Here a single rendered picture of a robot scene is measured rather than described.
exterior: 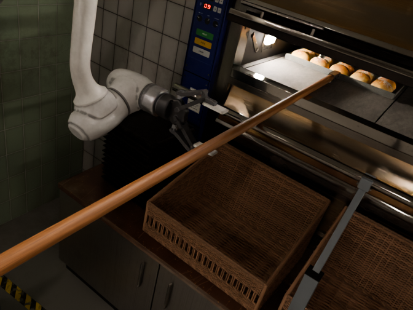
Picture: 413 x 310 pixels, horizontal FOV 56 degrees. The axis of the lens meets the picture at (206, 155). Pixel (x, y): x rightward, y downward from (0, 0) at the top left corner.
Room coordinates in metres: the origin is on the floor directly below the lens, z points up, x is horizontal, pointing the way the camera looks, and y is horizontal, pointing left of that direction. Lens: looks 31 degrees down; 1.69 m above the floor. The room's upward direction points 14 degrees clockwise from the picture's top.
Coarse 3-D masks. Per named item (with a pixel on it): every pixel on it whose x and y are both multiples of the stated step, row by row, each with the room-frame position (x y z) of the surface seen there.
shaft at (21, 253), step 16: (320, 80) 1.64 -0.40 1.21; (304, 96) 1.44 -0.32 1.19; (272, 112) 1.19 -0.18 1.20; (240, 128) 1.01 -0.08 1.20; (208, 144) 0.87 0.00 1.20; (176, 160) 0.76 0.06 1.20; (192, 160) 0.79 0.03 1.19; (144, 176) 0.67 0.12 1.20; (160, 176) 0.69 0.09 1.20; (128, 192) 0.61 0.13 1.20; (96, 208) 0.54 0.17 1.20; (112, 208) 0.56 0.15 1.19; (64, 224) 0.48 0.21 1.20; (80, 224) 0.50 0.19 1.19; (32, 240) 0.43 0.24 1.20; (48, 240) 0.44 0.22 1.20; (0, 256) 0.39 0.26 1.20; (16, 256) 0.40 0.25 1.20; (32, 256) 0.41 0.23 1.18; (0, 272) 0.37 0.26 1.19
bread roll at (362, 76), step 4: (356, 72) 1.84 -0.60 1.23; (360, 72) 1.84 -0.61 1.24; (352, 76) 1.83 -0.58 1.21; (356, 76) 1.82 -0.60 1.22; (360, 76) 1.81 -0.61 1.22; (364, 76) 1.81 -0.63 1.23; (368, 76) 1.81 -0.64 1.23; (360, 80) 1.80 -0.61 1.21; (364, 80) 1.80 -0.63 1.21; (368, 80) 1.80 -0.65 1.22
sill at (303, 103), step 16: (240, 80) 1.59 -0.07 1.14; (256, 80) 1.55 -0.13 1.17; (272, 80) 1.58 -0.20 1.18; (288, 96) 1.48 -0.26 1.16; (320, 112) 1.41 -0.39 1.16; (336, 112) 1.39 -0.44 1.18; (352, 128) 1.35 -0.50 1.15; (368, 128) 1.33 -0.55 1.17; (384, 128) 1.35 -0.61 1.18; (384, 144) 1.29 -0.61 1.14; (400, 144) 1.27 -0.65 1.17
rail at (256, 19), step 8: (232, 8) 1.48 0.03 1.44; (240, 16) 1.46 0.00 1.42; (248, 16) 1.45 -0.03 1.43; (264, 24) 1.41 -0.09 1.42; (272, 24) 1.40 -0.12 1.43; (288, 32) 1.37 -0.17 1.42; (296, 32) 1.36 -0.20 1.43; (312, 40) 1.33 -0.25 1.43; (320, 40) 1.31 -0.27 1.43; (328, 48) 1.30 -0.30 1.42; (336, 48) 1.29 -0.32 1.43; (344, 48) 1.28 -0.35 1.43; (352, 56) 1.26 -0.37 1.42; (360, 56) 1.25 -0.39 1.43; (368, 56) 1.24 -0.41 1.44; (376, 64) 1.22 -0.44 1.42; (384, 64) 1.21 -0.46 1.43; (392, 64) 1.21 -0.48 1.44; (400, 72) 1.19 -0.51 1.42; (408, 72) 1.18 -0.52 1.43
